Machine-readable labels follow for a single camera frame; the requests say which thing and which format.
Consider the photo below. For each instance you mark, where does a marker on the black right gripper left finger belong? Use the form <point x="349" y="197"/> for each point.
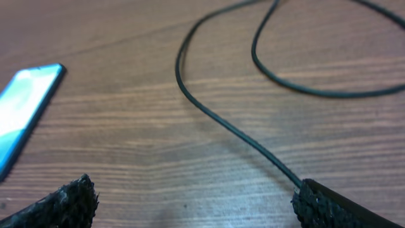
<point x="72" y="206"/>

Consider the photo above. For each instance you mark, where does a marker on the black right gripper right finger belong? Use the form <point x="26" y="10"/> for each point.
<point x="317" y="206"/>

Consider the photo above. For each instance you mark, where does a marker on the blue Galaxy smartphone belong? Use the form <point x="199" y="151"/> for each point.
<point x="23" y="101"/>

